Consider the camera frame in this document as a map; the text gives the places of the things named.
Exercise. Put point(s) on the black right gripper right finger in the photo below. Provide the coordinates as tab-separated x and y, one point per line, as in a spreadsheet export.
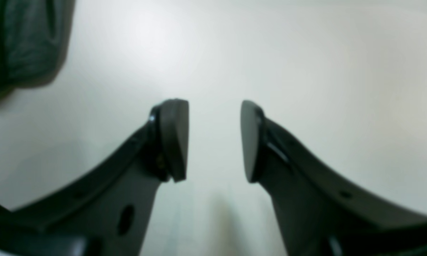
318	211

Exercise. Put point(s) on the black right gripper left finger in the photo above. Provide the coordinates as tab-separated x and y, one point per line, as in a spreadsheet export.
106	212

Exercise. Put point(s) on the grey t-shirt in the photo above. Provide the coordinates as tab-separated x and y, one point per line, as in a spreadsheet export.
34	39

